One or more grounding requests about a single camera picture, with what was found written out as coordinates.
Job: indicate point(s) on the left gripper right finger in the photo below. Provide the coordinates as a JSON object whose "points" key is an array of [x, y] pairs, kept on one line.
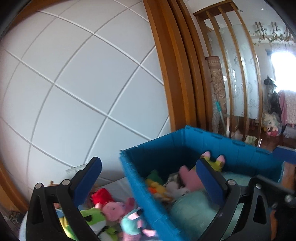
{"points": [[254, 220]]}

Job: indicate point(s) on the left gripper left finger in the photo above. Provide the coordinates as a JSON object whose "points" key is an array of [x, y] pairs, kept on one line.
{"points": [[42, 220]]}

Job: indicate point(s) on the green frog plush toy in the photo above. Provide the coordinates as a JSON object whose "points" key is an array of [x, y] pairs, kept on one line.
{"points": [[97, 222]]}

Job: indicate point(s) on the teal plush in plastic wrap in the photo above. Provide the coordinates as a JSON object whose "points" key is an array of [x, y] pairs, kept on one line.
{"points": [[194, 212]]}

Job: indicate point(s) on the red plush toy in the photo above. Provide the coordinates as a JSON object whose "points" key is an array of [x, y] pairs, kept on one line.
{"points": [[101, 197]]}

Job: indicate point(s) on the pink pig plush toy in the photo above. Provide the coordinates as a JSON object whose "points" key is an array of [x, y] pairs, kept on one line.
{"points": [[115, 211]]}

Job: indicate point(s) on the pink starfish plush toy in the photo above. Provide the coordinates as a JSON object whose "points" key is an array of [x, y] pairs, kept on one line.
{"points": [[190, 178]]}

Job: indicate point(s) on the teal and pink plush toy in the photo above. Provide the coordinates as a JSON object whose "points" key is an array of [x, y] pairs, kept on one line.
{"points": [[134, 226]]}

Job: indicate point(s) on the silver tape roll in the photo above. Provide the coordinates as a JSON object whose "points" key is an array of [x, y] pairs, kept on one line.
{"points": [[176, 178]]}

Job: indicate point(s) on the blue plastic storage bin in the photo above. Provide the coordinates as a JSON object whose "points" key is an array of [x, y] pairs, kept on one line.
{"points": [[184, 147]]}

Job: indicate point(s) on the yellow duck plush green hat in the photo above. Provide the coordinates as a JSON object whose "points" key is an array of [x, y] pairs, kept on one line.
{"points": [[156, 187]]}

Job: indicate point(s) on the wooden slat partition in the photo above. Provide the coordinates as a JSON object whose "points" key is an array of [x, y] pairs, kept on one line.
{"points": [[226, 37]]}

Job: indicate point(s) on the rolled patterned carpet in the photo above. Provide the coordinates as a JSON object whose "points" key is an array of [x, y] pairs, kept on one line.
{"points": [[218, 93]]}

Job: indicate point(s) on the teal handled broom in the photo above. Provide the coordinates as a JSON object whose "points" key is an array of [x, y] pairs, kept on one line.
{"points": [[221, 117]]}

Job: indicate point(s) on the wooden door frame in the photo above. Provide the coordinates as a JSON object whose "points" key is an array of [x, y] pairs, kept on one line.
{"points": [[185, 72]]}

